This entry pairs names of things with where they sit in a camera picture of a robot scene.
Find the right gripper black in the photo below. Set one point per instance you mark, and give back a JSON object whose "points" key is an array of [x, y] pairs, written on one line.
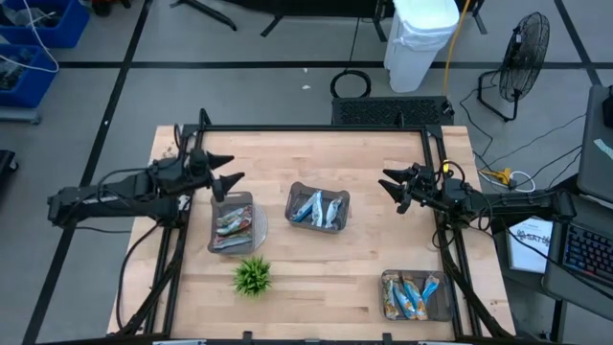
{"points": [[426, 189]]}

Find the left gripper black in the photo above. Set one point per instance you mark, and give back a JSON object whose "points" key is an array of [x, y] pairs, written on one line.
{"points": [[196, 172]]}

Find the red green wrapper granola bar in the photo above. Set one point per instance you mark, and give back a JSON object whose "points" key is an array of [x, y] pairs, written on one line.
{"points": [[234, 214], [389, 297]]}

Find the grey translucent plastic bin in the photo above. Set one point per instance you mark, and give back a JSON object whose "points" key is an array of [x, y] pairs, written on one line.
{"points": [[342, 191], [239, 200], [443, 306]]}

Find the blue orange wrapper granola bar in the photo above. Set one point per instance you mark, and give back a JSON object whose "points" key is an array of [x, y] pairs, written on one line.
{"points": [[402, 299], [429, 287]]}

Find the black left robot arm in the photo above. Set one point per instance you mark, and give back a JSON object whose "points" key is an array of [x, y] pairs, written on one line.
{"points": [[143, 206]]}

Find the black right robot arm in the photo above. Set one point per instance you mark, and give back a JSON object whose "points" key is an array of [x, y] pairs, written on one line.
{"points": [[517, 203]]}

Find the round woven placemat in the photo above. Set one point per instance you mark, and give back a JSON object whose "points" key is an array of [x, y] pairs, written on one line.
{"points": [[261, 225]]}

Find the black perforated metal case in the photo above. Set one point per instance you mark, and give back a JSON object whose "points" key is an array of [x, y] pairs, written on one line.
{"points": [[390, 111]]}

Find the yellow power plug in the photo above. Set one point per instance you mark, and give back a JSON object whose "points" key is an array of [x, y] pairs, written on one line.
{"points": [[498, 175]]}

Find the green plant in white pot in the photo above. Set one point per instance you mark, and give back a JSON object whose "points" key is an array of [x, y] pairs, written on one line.
{"points": [[251, 276]]}

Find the white plastic trash can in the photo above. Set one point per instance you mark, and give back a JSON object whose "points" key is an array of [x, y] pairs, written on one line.
{"points": [[416, 43]]}

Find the white printed paper sheet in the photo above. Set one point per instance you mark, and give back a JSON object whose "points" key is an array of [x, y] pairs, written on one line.
{"points": [[529, 254]]}

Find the black backdrop stand leg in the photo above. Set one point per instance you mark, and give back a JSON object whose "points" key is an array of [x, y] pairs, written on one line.
{"points": [[379, 26], [273, 24], [480, 19], [211, 14]]}

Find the black floor fan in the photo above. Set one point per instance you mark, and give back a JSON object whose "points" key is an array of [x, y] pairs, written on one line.
{"points": [[524, 55]]}

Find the grey keyboard tray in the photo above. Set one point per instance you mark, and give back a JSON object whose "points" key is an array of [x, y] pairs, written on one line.
{"points": [[555, 282]]}

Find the grey desk panel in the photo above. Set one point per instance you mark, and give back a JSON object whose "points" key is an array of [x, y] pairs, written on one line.
{"points": [[594, 167]]}

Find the black backlit keyboard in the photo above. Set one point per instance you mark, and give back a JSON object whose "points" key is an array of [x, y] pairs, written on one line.
{"points": [[589, 251]]}

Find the blue plastic storage bin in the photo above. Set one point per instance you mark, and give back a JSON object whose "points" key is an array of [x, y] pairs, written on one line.
{"points": [[62, 29], [33, 81]]}

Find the grey dolly platform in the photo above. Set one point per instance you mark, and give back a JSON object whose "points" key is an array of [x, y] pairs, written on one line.
{"points": [[19, 115]]}

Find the black cart corner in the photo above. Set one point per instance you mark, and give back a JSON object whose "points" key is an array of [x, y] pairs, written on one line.
{"points": [[6, 165]]}

